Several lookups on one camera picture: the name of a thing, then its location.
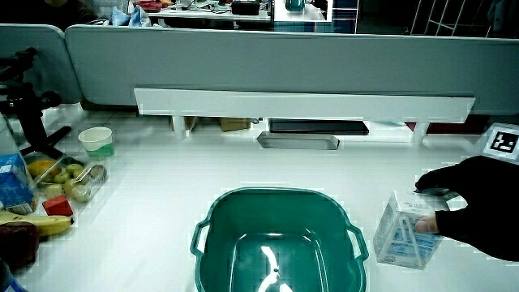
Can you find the person's right hand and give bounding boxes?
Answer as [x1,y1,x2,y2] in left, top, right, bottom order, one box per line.
[414,122,519,263]

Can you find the white and blue milk carton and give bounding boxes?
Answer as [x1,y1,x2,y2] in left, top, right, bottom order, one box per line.
[372,190,450,271]

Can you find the white desk shelf riser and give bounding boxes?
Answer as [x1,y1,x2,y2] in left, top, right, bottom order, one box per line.
[133,88,476,147]

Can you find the white desk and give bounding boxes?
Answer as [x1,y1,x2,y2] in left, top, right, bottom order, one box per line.
[0,103,519,292]

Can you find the dark red flat object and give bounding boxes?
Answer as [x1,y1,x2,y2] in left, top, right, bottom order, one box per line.
[405,115,490,135]

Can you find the black flat keyboard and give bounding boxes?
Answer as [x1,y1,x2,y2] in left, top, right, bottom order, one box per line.
[268,118,370,136]

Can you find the white metal rack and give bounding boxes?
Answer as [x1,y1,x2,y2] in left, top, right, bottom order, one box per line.
[410,0,491,37]

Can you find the grey metal tray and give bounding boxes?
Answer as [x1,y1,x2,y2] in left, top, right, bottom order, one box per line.
[256,131,341,151]

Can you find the green plastic basin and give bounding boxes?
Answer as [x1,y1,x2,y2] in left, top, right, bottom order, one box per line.
[189,187,370,292]

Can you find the large grey partition panel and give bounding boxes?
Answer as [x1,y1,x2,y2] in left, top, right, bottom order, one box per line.
[64,24,519,117]

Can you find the brown cardboard box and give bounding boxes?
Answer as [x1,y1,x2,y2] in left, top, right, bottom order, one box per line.
[220,117,251,133]

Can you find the black box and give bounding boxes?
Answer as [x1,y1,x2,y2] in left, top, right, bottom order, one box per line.
[230,0,261,16]

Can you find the white background table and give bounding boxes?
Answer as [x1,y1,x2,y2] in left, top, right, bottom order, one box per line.
[145,6,272,22]

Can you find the brown kiwi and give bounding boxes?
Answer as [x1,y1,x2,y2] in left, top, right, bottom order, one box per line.
[89,164,107,182]

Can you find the white and green paper cup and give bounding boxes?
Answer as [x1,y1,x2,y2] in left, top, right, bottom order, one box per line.
[78,127,115,161]

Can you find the clear plastic fruit box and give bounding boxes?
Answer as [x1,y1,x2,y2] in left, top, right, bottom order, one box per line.
[26,156,109,204]

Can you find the blue plastic bag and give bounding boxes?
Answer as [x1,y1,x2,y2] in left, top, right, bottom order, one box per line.
[111,4,152,28]

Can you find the pale green fruit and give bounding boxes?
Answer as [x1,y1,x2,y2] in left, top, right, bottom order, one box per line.
[63,178,92,204]

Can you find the red block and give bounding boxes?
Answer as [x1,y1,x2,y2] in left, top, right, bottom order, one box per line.
[41,195,75,217]

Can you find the yellow banana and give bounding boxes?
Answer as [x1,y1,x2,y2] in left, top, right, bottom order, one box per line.
[0,210,75,238]

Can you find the orange mango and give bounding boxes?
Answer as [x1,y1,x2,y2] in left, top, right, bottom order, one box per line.
[27,159,62,183]

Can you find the black tripod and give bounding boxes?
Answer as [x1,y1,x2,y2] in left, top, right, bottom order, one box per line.
[0,47,73,160]

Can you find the dark red fruit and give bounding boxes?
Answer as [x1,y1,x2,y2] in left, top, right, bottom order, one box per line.
[0,221,41,271]

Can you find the small grey partition panel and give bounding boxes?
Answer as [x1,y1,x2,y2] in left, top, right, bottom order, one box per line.
[0,23,84,105]

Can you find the dark blue object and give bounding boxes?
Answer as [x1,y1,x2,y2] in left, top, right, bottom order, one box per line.
[0,259,28,292]

